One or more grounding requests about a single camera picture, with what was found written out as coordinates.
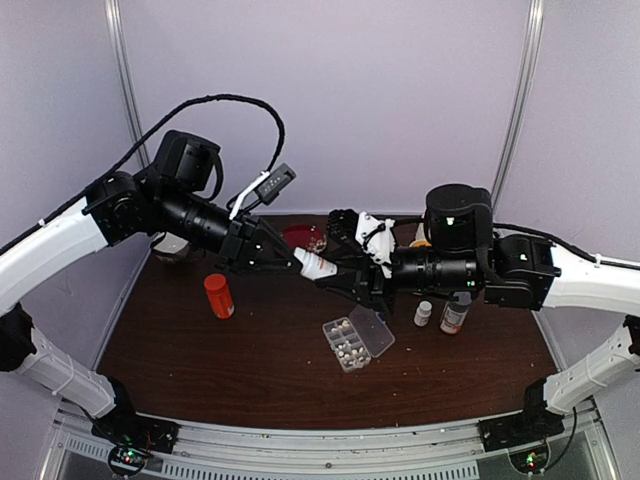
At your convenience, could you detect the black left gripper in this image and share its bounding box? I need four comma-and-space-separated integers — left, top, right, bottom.
161, 185, 308, 279

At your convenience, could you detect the grey lid supplement bottle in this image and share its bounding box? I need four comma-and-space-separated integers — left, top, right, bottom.
439, 292, 472, 335

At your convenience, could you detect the front aluminium rail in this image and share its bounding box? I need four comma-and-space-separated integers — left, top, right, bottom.
49, 404, 606, 480

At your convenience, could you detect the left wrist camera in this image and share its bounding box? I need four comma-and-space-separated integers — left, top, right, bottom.
229, 163, 296, 220

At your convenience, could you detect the floral mug yellow inside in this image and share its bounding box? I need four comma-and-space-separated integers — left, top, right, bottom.
409, 240, 431, 248

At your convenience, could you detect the right aluminium frame post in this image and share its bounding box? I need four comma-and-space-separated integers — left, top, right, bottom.
491, 0, 545, 212

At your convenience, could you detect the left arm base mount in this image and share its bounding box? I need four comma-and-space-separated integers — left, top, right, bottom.
89, 414, 179, 478

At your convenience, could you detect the red floral plate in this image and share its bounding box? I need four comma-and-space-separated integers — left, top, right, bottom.
282, 225, 328, 254

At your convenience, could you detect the aluminium frame post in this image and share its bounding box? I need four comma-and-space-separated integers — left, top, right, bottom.
491, 0, 545, 212
104, 0, 143, 142

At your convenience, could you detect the small white pill bottle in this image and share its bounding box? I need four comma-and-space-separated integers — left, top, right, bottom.
294, 247, 338, 281

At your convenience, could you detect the orange pill bottle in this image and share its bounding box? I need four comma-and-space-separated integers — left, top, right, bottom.
204, 274, 235, 319

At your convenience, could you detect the left aluminium frame post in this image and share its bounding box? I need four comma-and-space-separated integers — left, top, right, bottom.
104, 0, 143, 142

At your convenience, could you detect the white patterned rice bowl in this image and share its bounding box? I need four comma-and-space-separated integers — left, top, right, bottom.
151, 236, 190, 263

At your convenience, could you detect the clear plastic pill organizer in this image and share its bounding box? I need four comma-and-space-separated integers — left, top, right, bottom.
322, 306, 395, 373

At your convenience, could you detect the cream ribbed ceramic mug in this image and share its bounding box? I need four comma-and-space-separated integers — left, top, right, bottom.
415, 223, 429, 242

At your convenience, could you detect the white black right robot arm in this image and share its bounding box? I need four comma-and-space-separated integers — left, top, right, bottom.
315, 184, 639, 442

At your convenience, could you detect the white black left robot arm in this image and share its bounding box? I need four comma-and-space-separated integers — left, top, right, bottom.
1, 130, 302, 444

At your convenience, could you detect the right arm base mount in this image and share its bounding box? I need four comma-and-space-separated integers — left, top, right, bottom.
478, 412, 565, 476

